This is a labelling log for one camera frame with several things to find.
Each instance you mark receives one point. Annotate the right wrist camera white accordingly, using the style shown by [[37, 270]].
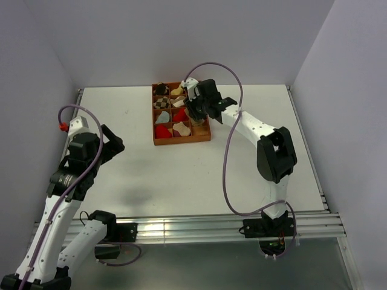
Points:
[[189, 85]]

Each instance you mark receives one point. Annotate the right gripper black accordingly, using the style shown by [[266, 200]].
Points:
[[190, 106]]

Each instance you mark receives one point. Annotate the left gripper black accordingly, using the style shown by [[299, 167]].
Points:
[[112, 147]]

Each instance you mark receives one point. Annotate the dark brown rolled sock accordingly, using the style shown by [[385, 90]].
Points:
[[161, 89]]

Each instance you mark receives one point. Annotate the aluminium front rail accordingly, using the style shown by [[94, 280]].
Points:
[[224, 228]]

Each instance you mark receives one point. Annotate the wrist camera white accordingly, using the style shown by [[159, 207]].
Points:
[[189, 85], [77, 125]]

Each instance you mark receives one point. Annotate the red rolled sock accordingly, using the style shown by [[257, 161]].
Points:
[[180, 116]]

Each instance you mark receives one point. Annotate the orange wooden compartment tray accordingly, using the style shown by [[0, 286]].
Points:
[[198, 134]]

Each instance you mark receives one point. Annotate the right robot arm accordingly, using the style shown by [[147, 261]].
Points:
[[275, 153]]

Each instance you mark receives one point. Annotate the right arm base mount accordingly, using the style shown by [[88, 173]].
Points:
[[262, 228]]

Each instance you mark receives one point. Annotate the beige maroon striped sock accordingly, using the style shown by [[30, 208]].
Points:
[[181, 130]]

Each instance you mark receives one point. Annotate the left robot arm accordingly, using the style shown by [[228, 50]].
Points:
[[48, 265]]

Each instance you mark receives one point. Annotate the black box under rail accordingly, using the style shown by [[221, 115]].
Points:
[[107, 252]]

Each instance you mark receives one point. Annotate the light blue rolled sock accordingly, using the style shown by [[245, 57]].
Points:
[[163, 118]]

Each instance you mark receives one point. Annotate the beige brown striped rolled sock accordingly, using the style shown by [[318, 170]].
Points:
[[178, 101]]

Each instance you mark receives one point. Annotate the checkered rolled sock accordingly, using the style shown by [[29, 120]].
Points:
[[162, 103]]

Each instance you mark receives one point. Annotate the red sock with white pattern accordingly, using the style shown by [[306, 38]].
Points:
[[161, 131]]

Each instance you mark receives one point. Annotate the yellow rolled sock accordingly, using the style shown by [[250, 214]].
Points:
[[179, 90]]

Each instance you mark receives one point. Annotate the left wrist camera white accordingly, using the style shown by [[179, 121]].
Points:
[[77, 125]]

